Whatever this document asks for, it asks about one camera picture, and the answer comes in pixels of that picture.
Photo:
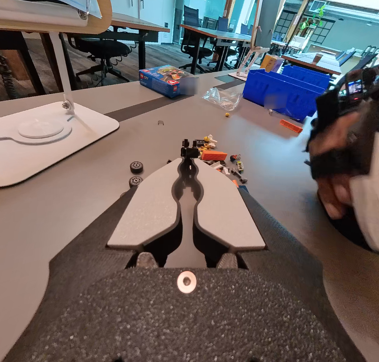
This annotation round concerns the long wooden desk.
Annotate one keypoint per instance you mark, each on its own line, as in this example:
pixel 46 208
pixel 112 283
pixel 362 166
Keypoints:
pixel 219 36

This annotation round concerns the clear plastic bag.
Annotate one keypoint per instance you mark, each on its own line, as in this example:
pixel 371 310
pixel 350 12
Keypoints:
pixel 222 98

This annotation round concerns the orange flat object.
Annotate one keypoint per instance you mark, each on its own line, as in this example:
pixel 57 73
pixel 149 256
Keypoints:
pixel 291 126

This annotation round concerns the orange white lego cockpit piece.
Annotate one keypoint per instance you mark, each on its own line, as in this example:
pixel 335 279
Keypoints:
pixel 214 156

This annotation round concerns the person's right hand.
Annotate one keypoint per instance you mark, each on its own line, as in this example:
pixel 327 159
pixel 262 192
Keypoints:
pixel 330 140

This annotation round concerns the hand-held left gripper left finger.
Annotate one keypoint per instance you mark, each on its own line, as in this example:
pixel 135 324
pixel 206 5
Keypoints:
pixel 148 217

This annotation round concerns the black office chair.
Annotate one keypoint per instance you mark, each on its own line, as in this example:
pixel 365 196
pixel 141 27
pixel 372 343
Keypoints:
pixel 98 48
pixel 192 33

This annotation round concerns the small black lego wheel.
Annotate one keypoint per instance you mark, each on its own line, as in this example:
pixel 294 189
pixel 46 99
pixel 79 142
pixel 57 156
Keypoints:
pixel 137 167

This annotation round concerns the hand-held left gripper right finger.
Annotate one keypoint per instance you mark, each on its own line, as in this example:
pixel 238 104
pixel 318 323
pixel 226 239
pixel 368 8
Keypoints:
pixel 230 217

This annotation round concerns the blue lego box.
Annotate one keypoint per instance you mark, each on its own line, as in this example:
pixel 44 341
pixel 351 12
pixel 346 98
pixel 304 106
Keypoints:
pixel 163 80

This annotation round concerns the orange lego race car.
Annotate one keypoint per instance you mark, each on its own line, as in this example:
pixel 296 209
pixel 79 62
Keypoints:
pixel 189 153

